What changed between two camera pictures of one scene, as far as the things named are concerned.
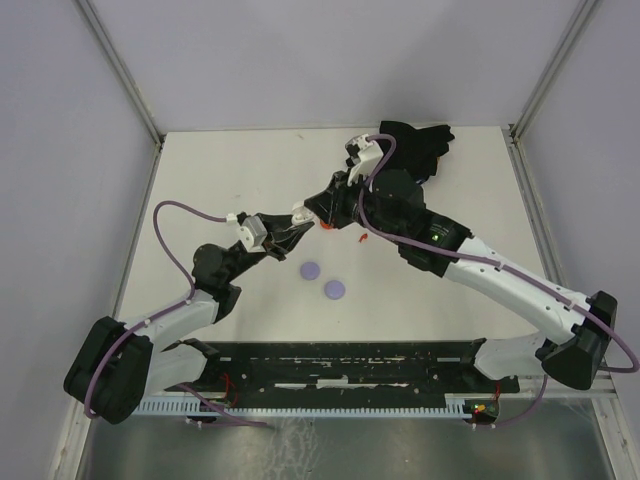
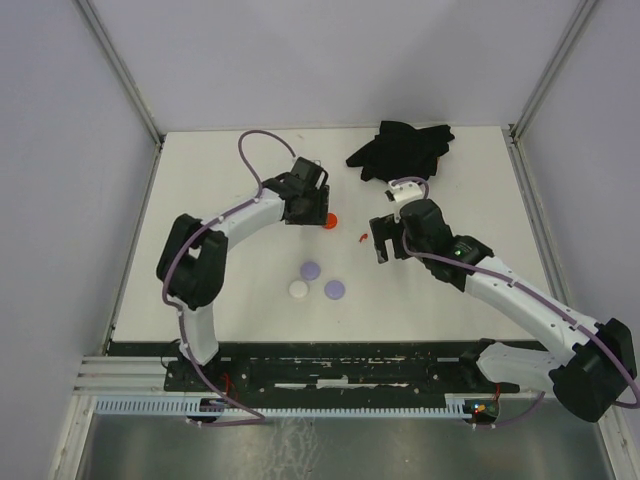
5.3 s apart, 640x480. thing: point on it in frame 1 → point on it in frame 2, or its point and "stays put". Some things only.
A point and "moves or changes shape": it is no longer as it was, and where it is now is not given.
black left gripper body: x=274 y=248 → x=314 y=210
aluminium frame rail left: x=122 y=68 stays put
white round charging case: x=300 y=214 moves or changes shape
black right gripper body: x=346 y=200 → x=386 y=227
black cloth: x=416 y=151 stays put
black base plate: x=343 y=367 stays put
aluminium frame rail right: x=514 y=147 stays put
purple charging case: x=310 y=270 stays put
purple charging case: x=334 y=289 stays put
